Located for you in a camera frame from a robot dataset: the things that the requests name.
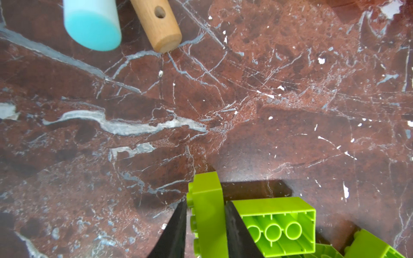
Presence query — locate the green brick small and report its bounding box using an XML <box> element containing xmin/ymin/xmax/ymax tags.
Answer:
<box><xmin>187</xmin><ymin>172</ymin><xmax>229</xmax><ymax>258</ymax></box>

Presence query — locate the green brick wide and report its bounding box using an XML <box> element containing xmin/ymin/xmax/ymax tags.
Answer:
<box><xmin>232</xmin><ymin>197</ymin><xmax>316</xmax><ymax>258</ymax></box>

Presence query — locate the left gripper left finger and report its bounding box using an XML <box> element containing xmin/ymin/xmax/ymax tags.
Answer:
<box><xmin>148</xmin><ymin>201</ymin><xmax>187</xmax><ymax>258</ymax></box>

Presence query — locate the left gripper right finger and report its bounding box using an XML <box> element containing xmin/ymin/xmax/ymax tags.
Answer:
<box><xmin>225</xmin><ymin>201</ymin><xmax>264</xmax><ymax>258</ymax></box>

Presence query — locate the green brick toothed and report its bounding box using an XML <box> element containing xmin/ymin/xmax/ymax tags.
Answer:
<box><xmin>303</xmin><ymin>244</ymin><xmax>344</xmax><ymax>258</ymax></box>

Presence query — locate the light blue garden trowel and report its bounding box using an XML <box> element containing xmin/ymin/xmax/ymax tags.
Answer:
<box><xmin>63</xmin><ymin>0</ymin><xmax>122</xmax><ymax>52</ymax></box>

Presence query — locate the green brick diagonal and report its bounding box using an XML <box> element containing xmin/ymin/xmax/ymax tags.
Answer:
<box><xmin>344</xmin><ymin>229</ymin><xmax>404</xmax><ymax>258</ymax></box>

